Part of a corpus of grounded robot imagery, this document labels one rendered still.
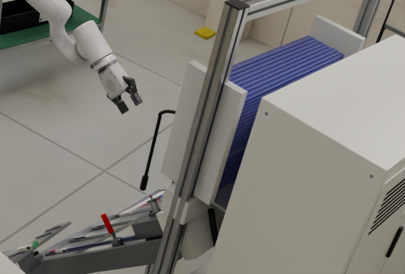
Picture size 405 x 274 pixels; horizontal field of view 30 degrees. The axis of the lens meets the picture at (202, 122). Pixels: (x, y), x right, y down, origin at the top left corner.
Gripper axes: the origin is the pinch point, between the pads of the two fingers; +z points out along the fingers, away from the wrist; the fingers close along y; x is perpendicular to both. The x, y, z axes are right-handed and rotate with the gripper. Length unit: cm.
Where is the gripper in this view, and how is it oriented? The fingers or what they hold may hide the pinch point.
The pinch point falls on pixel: (131, 105)
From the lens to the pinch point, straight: 257.1
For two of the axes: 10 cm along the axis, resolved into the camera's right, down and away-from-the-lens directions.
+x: 6.3, -4.3, 6.4
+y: 5.8, -2.9, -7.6
